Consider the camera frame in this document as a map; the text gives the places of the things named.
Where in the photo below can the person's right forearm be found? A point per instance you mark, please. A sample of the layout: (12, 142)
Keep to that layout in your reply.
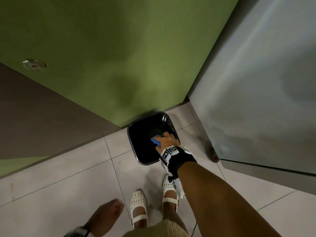
(222, 202)

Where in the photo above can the grey stall door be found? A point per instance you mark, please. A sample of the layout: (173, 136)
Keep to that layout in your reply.
(256, 86)

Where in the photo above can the black left wrist device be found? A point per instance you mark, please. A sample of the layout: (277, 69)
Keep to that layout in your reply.
(77, 232)

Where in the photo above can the green stall partition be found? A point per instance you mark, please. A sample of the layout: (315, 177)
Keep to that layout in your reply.
(111, 51)

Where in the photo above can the person's left fingers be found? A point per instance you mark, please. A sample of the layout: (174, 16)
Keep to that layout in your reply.
(118, 207)

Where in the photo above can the person's right hand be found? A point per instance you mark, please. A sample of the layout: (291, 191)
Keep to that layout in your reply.
(170, 141)

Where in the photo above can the white perforated left shoe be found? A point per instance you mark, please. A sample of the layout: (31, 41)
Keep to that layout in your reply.
(138, 207)

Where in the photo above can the white perforated right shoe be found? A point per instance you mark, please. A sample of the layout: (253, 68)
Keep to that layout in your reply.
(169, 190)

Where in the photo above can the person's left hand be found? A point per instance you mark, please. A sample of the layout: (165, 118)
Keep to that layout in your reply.
(108, 217)

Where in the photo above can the round metal door lock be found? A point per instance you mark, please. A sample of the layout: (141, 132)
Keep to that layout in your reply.
(34, 64)

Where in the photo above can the brown partition foot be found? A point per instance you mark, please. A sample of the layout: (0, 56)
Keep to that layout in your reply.
(214, 155)

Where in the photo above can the white perforated shoe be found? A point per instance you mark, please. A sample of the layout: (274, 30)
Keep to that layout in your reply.
(169, 190)
(138, 207)

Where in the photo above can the person's right fingers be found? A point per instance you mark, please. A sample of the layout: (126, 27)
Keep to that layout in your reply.
(161, 141)

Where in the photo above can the beige knit skirt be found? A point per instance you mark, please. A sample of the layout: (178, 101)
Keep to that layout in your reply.
(158, 230)

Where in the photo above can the blue cleaning cloth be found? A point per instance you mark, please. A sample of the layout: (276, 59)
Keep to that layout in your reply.
(156, 140)

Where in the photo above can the black plastic trash bin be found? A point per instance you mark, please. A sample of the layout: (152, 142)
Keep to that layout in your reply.
(142, 140)

